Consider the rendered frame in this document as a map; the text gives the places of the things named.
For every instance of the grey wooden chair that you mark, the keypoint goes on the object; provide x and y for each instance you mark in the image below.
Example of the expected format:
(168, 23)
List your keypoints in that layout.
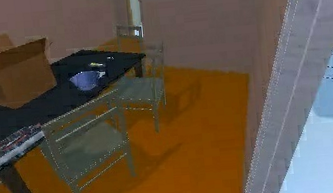
(143, 86)
(128, 32)
(88, 141)

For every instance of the small dark cup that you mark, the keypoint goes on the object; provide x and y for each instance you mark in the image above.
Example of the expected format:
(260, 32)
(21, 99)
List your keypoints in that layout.
(110, 59)

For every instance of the small yellow flat object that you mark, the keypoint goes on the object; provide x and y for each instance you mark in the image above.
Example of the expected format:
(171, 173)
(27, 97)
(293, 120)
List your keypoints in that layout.
(96, 64)

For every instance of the blue bowl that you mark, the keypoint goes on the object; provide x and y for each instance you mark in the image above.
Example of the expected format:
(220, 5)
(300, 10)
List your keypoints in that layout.
(86, 80)

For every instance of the black dining table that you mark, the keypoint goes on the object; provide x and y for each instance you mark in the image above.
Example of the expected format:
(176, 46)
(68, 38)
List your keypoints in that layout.
(41, 105)

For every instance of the grey room door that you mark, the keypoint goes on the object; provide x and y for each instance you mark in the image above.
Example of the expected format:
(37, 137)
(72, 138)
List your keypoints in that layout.
(294, 83)

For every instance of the brown cardboard box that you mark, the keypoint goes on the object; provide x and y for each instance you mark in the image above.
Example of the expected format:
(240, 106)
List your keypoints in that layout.
(19, 77)

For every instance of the grey book with red print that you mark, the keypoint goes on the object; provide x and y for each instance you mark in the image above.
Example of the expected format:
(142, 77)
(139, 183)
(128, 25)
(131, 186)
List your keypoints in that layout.
(8, 145)

